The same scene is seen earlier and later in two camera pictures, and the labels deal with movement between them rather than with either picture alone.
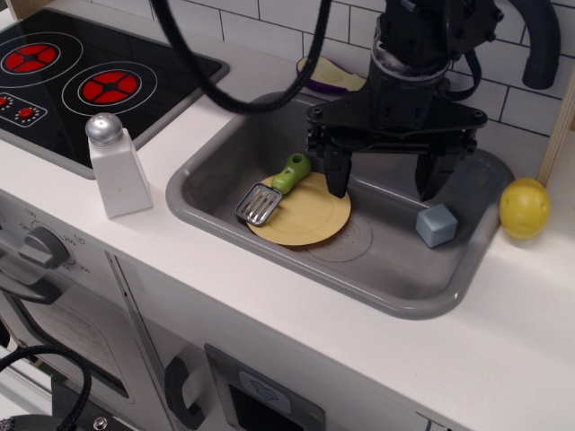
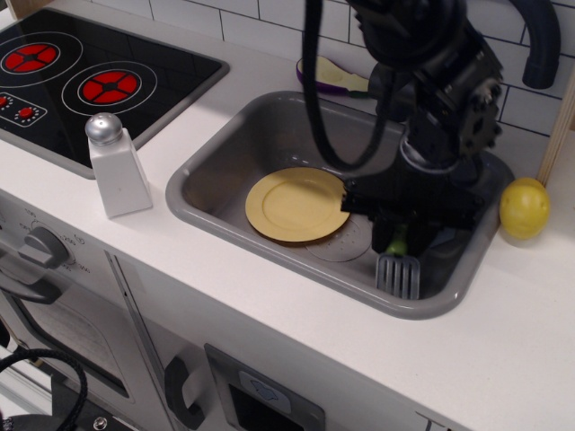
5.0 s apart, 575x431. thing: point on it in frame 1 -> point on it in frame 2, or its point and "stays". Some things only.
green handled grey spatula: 257,203 -> 398,272
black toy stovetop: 59,69 stays
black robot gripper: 397,112 -> 417,197
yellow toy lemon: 525,207 stays
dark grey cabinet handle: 175,375 stays
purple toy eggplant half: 330,77 stays
